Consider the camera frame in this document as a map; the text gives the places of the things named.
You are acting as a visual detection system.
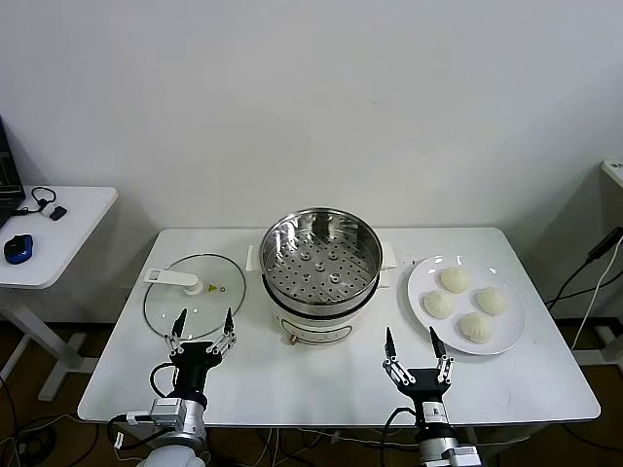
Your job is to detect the white round plate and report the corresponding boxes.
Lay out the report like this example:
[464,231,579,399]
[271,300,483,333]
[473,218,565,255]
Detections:
[406,251,528,355]

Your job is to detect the black adapter cable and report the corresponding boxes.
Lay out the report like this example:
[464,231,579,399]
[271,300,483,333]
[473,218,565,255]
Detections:
[543,255,593,311]

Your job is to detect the black looped thin cable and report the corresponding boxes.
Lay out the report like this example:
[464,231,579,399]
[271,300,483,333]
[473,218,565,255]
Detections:
[14,186,57,215]

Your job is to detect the black laptop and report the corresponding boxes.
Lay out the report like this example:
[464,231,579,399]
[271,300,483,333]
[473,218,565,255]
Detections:
[0,115,26,230]

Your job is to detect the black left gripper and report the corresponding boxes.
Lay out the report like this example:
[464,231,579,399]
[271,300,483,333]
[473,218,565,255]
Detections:
[164,306,239,391]

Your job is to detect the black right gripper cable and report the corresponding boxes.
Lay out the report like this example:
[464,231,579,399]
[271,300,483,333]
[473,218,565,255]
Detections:
[383,407,420,467]

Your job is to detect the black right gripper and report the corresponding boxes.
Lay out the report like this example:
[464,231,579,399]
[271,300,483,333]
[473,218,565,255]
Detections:
[382,326,455,442]

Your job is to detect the white hanging cable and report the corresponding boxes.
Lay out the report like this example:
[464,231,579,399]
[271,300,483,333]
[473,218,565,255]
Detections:
[569,255,615,352]

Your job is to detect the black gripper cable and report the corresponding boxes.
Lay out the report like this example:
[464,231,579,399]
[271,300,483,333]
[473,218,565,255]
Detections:
[383,407,420,467]
[149,363,179,399]

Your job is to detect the perforated steel steamer basket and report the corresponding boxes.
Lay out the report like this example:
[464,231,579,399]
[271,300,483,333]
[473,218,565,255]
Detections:
[258,207,384,313]

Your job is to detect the white steamed baozi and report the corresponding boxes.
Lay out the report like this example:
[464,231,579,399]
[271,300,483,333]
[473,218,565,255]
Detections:
[422,290,457,321]
[458,311,493,342]
[474,286,511,315]
[440,267,469,295]

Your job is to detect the black power adapter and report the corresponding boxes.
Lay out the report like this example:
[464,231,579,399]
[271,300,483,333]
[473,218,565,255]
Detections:
[588,232,623,262]

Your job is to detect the glass lid white handle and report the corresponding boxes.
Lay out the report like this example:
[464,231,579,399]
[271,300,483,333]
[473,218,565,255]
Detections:
[142,251,247,341]

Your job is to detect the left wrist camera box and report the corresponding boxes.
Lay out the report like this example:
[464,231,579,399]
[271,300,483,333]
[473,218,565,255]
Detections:
[115,398,187,432]

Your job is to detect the blue computer mouse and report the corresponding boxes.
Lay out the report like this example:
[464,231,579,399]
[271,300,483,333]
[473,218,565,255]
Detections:
[3,233,36,266]

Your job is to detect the white electric cooking pot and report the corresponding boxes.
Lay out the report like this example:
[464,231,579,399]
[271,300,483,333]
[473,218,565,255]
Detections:
[246,240,398,347]

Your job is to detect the white side table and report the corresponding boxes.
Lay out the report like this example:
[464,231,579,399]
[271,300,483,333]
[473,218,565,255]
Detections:
[0,185,119,403]

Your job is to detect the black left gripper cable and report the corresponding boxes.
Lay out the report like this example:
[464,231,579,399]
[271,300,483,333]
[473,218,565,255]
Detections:
[149,363,179,399]

